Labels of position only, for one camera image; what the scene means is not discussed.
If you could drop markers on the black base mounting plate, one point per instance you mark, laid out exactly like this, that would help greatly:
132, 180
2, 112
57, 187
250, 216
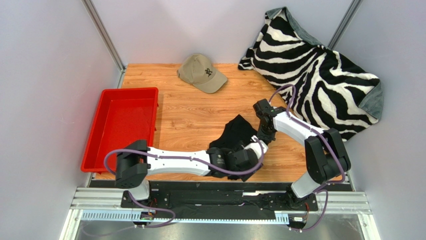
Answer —
228, 200

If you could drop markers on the zebra print blanket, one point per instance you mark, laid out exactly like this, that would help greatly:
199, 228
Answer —
321, 85

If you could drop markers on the red plastic tray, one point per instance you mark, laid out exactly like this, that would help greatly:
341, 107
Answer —
122, 117

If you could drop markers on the beige baseball cap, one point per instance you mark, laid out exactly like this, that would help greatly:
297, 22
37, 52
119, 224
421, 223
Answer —
198, 71

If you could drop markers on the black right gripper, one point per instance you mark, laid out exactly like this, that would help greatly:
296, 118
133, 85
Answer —
265, 134

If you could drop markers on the black t shirt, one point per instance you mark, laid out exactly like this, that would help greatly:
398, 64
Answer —
237, 135

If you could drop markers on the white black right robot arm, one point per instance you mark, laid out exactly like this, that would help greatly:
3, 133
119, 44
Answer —
326, 156

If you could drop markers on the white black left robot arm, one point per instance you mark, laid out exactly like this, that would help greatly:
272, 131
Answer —
137, 161

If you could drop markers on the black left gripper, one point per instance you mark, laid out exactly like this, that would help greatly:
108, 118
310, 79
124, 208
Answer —
244, 177

